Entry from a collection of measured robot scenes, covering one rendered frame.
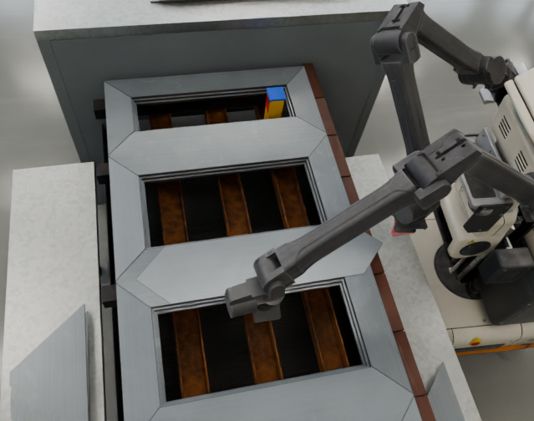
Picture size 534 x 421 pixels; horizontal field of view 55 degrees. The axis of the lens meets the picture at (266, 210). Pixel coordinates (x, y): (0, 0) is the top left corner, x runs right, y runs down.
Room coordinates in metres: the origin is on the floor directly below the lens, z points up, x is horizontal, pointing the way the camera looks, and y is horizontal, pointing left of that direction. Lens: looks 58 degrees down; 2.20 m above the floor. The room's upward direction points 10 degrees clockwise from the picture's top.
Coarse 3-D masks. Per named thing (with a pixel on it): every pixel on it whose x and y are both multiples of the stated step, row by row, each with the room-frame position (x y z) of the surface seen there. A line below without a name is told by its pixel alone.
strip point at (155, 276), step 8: (160, 256) 0.62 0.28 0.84; (152, 264) 0.59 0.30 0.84; (160, 264) 0.59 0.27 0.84; (144, 272) 0.56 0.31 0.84; (152, 272) 0.56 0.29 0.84; (160, 272) 0.57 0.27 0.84; (144, 280) 0.54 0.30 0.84; (152, 280) 0.54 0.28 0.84; (160, 280) 0.54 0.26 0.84; (168, 280) 0.55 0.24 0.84; (152, 288) 0.52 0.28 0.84; (160, 288) 0.52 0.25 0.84; (168, 288) 0.52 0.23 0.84; (160, 296) 0.50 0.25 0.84; (168, 296) 0.50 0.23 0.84
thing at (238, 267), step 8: (224, 240) 0.71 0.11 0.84; (232, 240) 0.71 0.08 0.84; (240, 240) 0.72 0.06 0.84; (224, 248) 0.68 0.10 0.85; (232, 248) 0.68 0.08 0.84; (240, 248) 0.69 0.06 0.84; (248, 248) 0.69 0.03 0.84; (224, 256) 0.65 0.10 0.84; (232, 256) 0.66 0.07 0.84; (240, 256) 0.66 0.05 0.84; (248, 256) 0.67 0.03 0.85; (224, 264) 0.63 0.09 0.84; (232, 264) 0.63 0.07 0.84; (240, 264) 0.64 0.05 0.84; (248, 264) 0.64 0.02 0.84; (232, 272) 0.61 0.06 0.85; (240, 272) 0.61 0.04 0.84; (248, 272) 0.62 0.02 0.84; (232, 280) 0.58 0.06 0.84; (240, 280) 0.59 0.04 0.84
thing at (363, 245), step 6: (366, 234) 0.81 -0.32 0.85; (354, 240) 0.79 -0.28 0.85; (360, 240) 0.79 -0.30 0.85; (366, 240) 0.79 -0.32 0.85; (360, 246) 0.77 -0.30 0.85; (366, 246) 0.77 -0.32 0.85; (372, 246) 0.77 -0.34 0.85; (360, 252) 0.75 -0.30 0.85; (366, 252) 0.75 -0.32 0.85; (372, 252) 0.75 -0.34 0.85; (360, 258) 0.73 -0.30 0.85; (366, 258) 0.73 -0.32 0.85; (372, 258) 0.73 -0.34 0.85; (360, 264) 0.71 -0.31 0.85; (366, 264) 0.71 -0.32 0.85
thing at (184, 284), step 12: (168, 252) 0.63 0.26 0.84; (180, 252) 0.64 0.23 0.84; (192, 252) 0.65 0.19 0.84; (168, 264) 0.60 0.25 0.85; (180, 264) 0.60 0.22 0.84; (192, 264) 0.61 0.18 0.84; (180, 276) 0.56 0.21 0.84; (192, 276) 0.57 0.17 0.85; (180, 288) 0.53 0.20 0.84; (192, 288) 0.54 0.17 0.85; (180, 300) 0.50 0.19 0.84; (192, 300) 0.50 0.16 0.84
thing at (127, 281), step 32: (160, 96) 1.23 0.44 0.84; (192, 96) 1.26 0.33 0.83; (224, 96) 1.29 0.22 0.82; (288, 96) 1.34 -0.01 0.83; (288, 160) 1.05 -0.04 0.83; (128, 288) 0.50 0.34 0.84; (288, 288) 0.59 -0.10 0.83; (320, 288) 0.62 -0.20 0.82; (352, 320) 0.54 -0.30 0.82; (160, 352) 0.35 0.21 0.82; (160, 384) 0.27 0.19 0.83
